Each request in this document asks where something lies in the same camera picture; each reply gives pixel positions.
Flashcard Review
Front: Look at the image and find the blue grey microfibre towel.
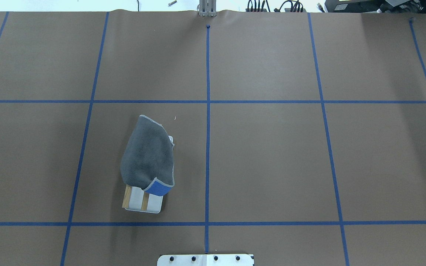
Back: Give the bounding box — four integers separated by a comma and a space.
120, 115, 175, 197

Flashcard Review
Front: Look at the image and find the white wooden towel rack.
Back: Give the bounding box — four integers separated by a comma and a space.
122, 135, 175, 214

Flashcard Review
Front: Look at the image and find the black usb hub left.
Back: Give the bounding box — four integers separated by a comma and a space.
245, 0, 271, 12

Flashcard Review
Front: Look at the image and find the black usb hub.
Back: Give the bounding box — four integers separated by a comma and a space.
245, 0, 271, 12
274, 0, 306, 13

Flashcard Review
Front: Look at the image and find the black usb hub right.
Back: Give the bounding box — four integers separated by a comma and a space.
274, 0, 306, 13

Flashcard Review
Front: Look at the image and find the black monitor stand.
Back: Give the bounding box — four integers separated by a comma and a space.
324, 0, 426, 14

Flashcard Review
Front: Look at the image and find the aluminium frame post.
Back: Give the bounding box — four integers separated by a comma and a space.
198, 0, 217, 17

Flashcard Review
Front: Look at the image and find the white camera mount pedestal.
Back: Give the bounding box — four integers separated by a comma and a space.
157, 254, 255, 266

